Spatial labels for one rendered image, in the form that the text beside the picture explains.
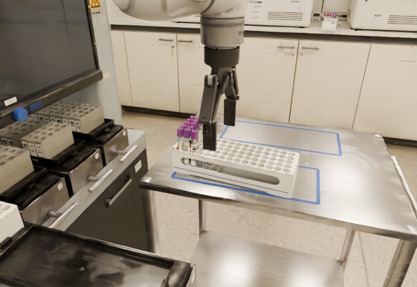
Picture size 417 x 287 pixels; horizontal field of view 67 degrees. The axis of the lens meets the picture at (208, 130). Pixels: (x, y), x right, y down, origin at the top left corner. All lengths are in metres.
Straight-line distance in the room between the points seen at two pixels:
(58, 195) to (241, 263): 0.73
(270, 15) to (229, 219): 1.58
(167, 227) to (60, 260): 1.23
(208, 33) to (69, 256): 0.49
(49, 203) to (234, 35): 0.57
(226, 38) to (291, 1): 1.99
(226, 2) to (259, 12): 2.03
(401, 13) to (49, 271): 2.52
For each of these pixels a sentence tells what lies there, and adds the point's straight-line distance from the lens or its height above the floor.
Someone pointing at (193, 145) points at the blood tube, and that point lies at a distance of 0.74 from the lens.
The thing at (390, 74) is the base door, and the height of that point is 0.60.
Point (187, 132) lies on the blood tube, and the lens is 0.73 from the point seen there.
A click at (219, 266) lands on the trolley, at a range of 1.28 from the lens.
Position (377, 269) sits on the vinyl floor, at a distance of 1.83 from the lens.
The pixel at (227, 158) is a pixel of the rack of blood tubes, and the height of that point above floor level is 0.88.
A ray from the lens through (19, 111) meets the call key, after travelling 0.81.
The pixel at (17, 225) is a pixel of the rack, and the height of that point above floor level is 0.83.
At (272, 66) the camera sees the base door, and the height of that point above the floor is 0.59.
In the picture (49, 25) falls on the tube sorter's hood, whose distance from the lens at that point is 0.91.
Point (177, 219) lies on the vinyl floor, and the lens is 1.88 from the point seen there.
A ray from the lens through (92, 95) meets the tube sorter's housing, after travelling 1.12.
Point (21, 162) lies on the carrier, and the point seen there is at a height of 0.86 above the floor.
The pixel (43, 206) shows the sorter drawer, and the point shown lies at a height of 0.78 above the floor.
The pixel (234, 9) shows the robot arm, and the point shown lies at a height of 1.20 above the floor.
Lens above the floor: 1.26
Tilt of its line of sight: 26 degrees down
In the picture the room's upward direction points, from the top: straight up
